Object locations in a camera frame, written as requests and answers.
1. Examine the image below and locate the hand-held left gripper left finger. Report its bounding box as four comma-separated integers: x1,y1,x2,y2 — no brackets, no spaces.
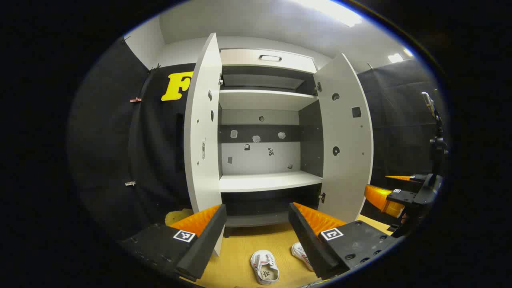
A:
118,204,228,282

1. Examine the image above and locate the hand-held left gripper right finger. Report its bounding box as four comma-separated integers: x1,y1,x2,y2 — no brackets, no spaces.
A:
288,202,405,280

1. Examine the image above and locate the white canvas shoe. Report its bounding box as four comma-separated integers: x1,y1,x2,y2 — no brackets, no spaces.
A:
250,250,280,285
291,242,314,272

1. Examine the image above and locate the white shoe cabinet door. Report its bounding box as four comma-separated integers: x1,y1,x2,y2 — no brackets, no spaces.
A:
314,53,374,224
175,33,224,256

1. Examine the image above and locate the white shoe cabinet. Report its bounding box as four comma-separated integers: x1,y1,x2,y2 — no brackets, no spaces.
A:
218,47,325,238

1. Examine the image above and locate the white cabinet drawer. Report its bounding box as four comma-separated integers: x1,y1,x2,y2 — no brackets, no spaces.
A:
220,48,318,74

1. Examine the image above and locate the yellow plush toy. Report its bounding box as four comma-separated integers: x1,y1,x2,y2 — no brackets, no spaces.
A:
165,208,195,227

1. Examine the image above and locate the black backdrop cloth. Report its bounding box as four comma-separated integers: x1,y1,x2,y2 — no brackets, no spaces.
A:
67,36,450,240

